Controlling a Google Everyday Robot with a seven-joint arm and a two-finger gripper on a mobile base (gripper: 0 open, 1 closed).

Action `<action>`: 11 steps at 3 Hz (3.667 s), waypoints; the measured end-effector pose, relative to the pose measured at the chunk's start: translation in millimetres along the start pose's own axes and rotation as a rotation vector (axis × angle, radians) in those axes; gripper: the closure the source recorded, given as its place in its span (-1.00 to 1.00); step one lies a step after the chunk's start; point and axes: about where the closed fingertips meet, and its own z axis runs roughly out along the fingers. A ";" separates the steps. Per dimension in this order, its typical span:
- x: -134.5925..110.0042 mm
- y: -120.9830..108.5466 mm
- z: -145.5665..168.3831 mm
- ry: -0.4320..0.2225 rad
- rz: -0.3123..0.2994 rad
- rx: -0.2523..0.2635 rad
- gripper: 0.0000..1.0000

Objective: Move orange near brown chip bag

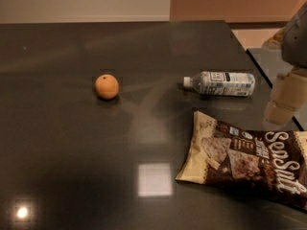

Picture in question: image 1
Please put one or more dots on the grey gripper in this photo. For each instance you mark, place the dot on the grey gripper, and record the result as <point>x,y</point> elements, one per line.
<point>296,42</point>

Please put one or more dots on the orange fruit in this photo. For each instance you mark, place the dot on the orange fruit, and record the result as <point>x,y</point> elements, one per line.
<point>107,87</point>

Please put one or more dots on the brown sea salt chip bag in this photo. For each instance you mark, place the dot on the brown sea salt chip bag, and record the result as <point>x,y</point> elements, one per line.
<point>270,163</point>

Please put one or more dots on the clear plastic water bottle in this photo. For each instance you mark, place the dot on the clear plastic water bottle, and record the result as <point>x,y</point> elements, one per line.
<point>221,83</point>

